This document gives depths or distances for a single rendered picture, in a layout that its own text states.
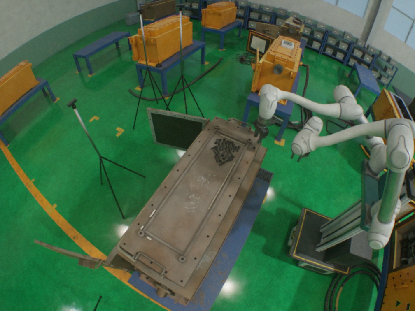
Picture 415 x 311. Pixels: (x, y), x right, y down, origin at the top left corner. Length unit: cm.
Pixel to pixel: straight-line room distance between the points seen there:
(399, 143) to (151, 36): 405
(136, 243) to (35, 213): 273
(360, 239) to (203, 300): 169
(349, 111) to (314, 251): 177
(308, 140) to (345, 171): 293
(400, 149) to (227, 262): 161
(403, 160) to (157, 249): 130
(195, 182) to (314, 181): 247
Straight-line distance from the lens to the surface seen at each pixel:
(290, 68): 331
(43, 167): 417
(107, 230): 288
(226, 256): 194
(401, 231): 324
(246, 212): 209
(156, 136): 239
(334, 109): 133
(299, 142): 111
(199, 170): 139
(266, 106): 124
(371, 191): 180
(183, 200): 129
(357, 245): 234
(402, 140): 96
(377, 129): 115
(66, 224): 325
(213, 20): 679
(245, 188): 152
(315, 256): 262
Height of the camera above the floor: 253
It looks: 53 degrees down
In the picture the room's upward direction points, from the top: 4 degrees clockwise
